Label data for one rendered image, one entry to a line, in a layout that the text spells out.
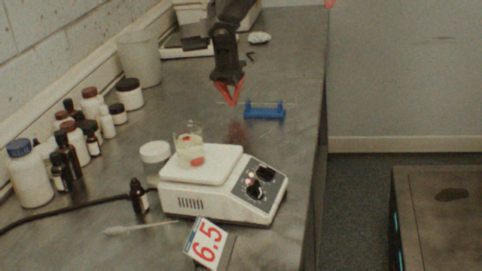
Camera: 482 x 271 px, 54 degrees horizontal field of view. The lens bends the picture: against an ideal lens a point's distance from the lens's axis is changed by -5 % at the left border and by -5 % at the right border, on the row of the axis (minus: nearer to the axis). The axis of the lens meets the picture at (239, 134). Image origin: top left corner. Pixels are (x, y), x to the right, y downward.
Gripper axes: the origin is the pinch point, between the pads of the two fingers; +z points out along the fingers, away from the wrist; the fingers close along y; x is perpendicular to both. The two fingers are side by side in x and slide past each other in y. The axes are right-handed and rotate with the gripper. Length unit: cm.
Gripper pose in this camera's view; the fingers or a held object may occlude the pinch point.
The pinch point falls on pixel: (232, 102)
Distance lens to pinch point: 122.6
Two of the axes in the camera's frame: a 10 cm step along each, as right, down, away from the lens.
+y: -2.7, 4.7, -8.4
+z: 1.1, 8.8, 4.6
